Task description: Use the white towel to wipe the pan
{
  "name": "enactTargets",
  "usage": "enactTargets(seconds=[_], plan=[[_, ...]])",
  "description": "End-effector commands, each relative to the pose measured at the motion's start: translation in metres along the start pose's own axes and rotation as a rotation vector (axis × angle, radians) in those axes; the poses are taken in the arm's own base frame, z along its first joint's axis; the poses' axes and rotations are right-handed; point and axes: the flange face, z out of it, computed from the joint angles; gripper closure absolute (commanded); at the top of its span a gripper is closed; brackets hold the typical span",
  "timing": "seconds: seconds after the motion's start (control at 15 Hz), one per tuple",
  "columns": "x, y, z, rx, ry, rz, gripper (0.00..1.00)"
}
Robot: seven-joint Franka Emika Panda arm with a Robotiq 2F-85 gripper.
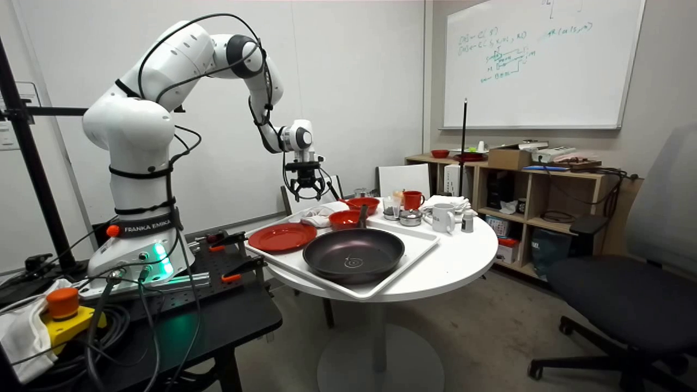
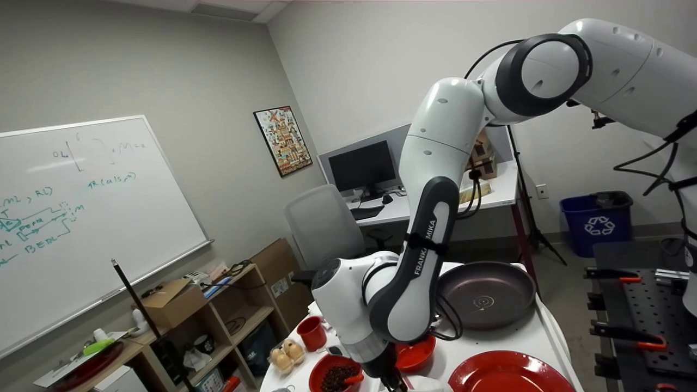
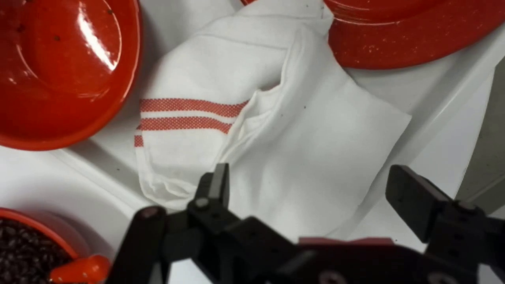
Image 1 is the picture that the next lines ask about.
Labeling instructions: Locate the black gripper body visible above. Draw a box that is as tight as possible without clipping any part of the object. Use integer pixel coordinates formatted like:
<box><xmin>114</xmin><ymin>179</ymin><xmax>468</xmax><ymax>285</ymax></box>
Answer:
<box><xmin>282</xmin><ymin>159</ymin><xmax>327</xmax><ymax>191</ymax></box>

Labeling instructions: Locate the dark nonstick frying pan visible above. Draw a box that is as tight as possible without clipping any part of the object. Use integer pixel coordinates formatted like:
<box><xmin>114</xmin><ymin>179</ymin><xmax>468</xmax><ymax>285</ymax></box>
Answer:
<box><xmin>301</xmin><ymin>205</ymin><xmax>408</xmax><ymax>287</ymax></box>

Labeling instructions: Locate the empty red bowl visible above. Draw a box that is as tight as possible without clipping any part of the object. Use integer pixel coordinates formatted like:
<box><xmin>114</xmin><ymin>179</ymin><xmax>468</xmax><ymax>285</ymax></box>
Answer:
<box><xmin>327</xmin><ymin>210</ymin><xmax>363</xmax><ymax>231</ymax></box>

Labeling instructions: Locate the red bowl with beans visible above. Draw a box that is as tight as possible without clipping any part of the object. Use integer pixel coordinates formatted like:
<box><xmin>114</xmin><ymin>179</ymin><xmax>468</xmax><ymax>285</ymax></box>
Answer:
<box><xmin>345</xmin><ymin>194</ymin><xmax>382</xmax><ymax>218</ymax></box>

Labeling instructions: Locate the large red plate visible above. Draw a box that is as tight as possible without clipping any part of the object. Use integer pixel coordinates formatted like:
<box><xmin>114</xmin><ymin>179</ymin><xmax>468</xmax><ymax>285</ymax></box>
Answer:
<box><xmin>245</xmin><ymin>221</ymin><xmax>319</xmax><ymax>255</ymax></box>

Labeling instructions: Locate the red mug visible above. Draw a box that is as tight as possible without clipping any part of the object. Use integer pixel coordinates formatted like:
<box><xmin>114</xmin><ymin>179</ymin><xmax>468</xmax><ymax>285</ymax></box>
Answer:
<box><xmin>400</xmin><ymin>190</ymin><xmax>426</xmax><ymax>214</ymax></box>

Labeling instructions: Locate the white printed mug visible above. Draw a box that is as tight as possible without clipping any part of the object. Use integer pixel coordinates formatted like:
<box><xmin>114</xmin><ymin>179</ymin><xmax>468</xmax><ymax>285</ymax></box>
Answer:
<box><xmin>429</xmin><ymin>205</ymin><xmax>457</xmax><ymax>237</ymax></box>

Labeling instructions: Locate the white napkin stack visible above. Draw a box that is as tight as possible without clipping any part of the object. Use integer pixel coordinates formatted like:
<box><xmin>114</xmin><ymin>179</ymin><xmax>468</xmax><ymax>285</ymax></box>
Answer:
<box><xmin>421</xmin><ymin>194</ymin><xmax>473</xmax><ymax>218</ymax></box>

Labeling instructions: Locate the black robot workbench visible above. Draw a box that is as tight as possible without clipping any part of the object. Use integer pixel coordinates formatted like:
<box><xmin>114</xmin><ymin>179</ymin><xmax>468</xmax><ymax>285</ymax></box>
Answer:
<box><xmin>0</xmin><ymin>230</ymin><xmax>286</xmax><ymax>392</ymax></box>

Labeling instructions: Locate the thin black pole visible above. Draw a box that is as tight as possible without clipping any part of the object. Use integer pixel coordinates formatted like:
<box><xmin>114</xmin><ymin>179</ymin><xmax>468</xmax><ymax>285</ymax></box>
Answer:
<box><xmin>457</xmin><ymin>98</ymin><xmax>471</xmax><ymax>200</ymax></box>

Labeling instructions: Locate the round white table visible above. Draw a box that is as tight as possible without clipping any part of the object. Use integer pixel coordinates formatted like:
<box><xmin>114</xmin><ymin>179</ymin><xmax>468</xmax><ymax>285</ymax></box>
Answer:
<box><xmin>263</xmin><ymin>196</ymin><xmax>501</xmax><ymax>392</ymax></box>

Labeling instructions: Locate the small cardboard box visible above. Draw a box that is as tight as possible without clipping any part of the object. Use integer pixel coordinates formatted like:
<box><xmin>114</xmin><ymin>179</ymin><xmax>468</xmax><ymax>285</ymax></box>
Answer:
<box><xmin>486</xmin><ymin>146</ymin><xmax>534</xmax><ymax>172</ymax></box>

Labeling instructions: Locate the white and red box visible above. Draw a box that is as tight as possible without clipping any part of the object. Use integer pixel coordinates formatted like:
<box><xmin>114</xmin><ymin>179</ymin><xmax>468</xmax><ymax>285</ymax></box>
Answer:
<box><xmin>496</xmin><ymin>236</ymin><xmax>522</xmax><ymax>267</ymax></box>

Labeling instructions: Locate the stack of papers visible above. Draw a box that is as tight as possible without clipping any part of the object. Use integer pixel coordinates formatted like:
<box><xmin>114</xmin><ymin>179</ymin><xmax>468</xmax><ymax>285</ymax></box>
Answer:
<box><xmin>516</xmin><ymin>140</ymin><xmax>579</xmax><ymax>165</ymax></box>

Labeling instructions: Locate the teal storage bin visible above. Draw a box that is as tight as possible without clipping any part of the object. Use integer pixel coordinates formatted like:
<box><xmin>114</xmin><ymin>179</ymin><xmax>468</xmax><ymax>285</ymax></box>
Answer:
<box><xmin>529</xmin><ymin>230</ymin><xmax>578</xmax><ymax>283</ymax></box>

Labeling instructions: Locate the wooden shelf unit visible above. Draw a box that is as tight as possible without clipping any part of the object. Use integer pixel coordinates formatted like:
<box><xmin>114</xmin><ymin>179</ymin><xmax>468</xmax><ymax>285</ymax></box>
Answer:
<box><xmin>402</xmin><ymin>150</ymin><xmax>642</xmax><ymax>283</ymax></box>

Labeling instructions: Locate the yellow emergency stop box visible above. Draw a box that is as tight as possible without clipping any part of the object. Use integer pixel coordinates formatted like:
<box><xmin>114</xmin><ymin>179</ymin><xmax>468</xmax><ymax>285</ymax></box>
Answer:
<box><xmin>40</xmin><ymin>285</ymin><xmax>98</xmax><ymax>348</ymax></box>

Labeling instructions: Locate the dark book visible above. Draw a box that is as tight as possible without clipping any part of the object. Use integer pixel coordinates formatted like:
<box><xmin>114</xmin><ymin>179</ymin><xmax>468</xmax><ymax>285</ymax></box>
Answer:
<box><xmin>553</xmin><ymin>157</ymin><xmax>605</xmax><ymax>174</ymax></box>

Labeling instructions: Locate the crumpled white rag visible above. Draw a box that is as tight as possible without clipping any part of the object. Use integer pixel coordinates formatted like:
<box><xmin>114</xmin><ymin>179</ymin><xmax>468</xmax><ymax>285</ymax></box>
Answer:
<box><xmin>0</xmin><ymin>276</ymin><xmax>77</xmax><ymax>386</ymax></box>

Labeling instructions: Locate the grey and black office chair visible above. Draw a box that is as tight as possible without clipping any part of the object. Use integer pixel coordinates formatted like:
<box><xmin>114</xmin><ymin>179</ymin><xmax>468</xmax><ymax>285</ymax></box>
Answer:
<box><xmin>528</xmin><ymin>121</ymin><xmax>697</xmax><ymax>392</ymax></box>

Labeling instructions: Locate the red handled clamp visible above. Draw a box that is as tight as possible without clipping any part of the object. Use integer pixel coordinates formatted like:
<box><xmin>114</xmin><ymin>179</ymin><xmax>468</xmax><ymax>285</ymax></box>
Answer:
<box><xmin>217</xmin><ymin>260</ymin><xmax>268</xmax><ymax>287</ymax></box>
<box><xmin>203</xmin><ymin>230</ymin><xmax>250</xmax><ymax>258</ymax></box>

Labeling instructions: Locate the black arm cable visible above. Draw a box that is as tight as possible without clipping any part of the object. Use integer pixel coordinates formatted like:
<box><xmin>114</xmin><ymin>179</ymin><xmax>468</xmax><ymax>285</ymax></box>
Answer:
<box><xmin>135</xmin><ymin>12</ymin><xmax>287</xmax><ymax>186</ymax></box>

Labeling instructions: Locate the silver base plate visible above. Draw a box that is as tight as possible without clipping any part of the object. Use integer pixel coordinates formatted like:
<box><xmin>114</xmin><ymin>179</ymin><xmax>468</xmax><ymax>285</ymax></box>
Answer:
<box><xmin>77</xmin><ymin>269</ymin><xmax>214</xmax><ymax>306</ymax></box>

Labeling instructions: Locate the black cable bundle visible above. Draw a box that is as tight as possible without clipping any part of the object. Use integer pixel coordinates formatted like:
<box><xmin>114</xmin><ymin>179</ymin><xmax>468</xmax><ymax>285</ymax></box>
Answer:
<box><xmin>72</xmin><ymin>269</ymin><xmax>210</xmax><ymax>392</ymax></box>

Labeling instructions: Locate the wall whiteboard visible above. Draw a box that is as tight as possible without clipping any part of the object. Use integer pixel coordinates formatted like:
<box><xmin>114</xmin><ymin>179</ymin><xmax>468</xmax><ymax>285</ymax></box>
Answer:
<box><xmin>440</xmin><ymin>0</ymin><xmax>649</xmax><ymax>134</ymax></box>

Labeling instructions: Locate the black aluminium frame stand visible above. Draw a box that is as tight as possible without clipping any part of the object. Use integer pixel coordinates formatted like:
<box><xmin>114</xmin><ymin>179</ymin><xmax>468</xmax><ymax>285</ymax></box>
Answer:
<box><xmin>0</xmin><ymin>39</ymin><xmax>92</xmax><ymax>273</ymax></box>

